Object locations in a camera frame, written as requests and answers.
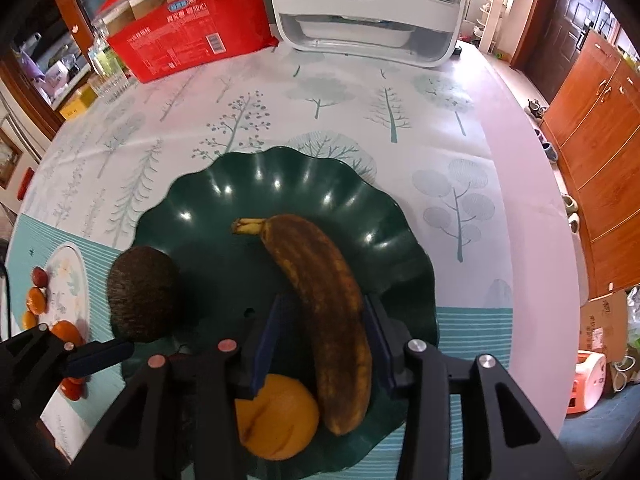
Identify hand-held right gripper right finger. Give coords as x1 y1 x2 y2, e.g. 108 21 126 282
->
362 294 573 480

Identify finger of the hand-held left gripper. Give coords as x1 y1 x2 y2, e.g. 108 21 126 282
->
0 377 67 456
0 324 135 382

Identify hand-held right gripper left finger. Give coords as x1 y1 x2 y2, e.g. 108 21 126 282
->
70 295 296 480

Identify red tomato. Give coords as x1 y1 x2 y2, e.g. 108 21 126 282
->
59 376 88 401

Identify brown overripe banana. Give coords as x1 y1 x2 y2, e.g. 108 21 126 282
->
231 214 373 436

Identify dark brown avocado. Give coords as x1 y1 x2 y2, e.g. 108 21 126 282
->
106 246 182 345

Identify yellow mango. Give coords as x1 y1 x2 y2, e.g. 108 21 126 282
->
235 374 321 461

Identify dark green scalloped plate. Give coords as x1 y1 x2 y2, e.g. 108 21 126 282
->
120 146 440 476

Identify white pink plastic stool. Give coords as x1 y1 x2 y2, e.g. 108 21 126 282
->
567 350 608 416

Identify cardboard box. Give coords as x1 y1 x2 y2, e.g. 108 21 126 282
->
580 290 631 361

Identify tree printed tablecloth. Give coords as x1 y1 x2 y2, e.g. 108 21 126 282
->
5 40 583 480

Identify yellow box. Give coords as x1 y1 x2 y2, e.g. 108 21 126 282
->
60 85 96 121

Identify clear glass cups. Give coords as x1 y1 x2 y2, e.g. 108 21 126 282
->
92 72 132 99

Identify wooden display cabinet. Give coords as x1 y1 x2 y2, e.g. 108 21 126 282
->
0 0 96 201

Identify orange wooden cabinet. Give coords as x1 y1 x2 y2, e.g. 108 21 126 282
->
540 30 640 301

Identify clear glass bottle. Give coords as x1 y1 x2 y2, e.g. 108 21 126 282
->
90 20 126 86

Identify white tray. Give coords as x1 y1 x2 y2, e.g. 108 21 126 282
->
295 15 416 51

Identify red paper cup package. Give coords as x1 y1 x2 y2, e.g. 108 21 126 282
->
107 0 280 83

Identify white countertop sterilizer cabinet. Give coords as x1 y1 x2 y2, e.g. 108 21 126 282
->
265 0 463 66

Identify white shoe rack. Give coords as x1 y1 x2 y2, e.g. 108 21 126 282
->
472 0 506 56

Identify dark brown door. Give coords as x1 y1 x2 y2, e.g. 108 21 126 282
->
510 0 596 106

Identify black cable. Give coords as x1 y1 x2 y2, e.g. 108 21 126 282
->
0 260 16 343

